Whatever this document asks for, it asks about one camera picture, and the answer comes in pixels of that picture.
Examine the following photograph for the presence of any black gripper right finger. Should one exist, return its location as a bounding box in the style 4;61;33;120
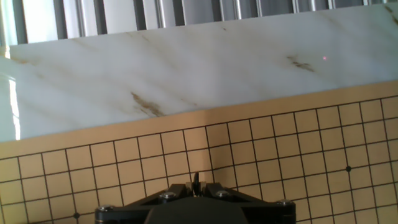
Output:
198;182;296;224

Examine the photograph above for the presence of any white marble pattern sheet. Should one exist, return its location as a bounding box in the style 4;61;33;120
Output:
0;2;398;144

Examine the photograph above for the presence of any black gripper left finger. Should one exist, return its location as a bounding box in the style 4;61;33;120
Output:
95;182;194;224

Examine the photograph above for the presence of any black go stone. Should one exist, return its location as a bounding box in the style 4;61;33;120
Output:
192;171;200;197

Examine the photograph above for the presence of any tan go board mat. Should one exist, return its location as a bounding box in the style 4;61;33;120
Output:
0;80;398;224

